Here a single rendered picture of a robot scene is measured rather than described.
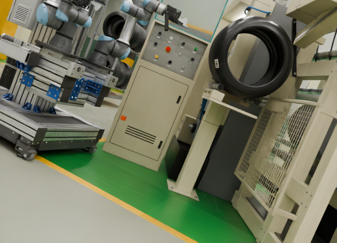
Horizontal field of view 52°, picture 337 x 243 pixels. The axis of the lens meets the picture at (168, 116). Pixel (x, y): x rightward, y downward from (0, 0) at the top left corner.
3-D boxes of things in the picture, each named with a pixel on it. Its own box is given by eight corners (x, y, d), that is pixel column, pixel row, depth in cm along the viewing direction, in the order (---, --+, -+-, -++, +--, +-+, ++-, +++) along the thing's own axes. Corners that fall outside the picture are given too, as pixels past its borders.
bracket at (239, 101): (202, 88, 277) (207, 77, 276) (247, 107, 280) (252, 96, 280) (203, 88, 274) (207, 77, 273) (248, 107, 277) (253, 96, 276)
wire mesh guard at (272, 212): (233, 173, 288) (267, 95, 283) (235, 174, 288) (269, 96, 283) (271, 215, 199) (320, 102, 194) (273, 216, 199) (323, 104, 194)
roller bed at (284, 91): (257, 105, 293) (271, 72, 291) (272, 111, 295) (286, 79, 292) (264, 107, 274) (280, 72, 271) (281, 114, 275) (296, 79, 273)
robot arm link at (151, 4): (142, 5, 247) (148, -6, 244) (156, 13, 248) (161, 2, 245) (140, 6, 240) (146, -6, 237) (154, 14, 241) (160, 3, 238)
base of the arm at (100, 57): (83, 58, 271) (88, 46, 270) (94, 61, 285) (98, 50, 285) (99, 64, 267) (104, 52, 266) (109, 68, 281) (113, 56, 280)
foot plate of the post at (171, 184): (166, 180, 303) (167, 177, 303) (194, 190, 306) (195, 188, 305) (168, 189, 277) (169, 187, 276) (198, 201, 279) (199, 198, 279)
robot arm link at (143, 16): (132, 17, 248) (138, 3, 244) (145, 24, 253) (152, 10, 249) (133, 20, 242) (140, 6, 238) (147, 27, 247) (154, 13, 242)
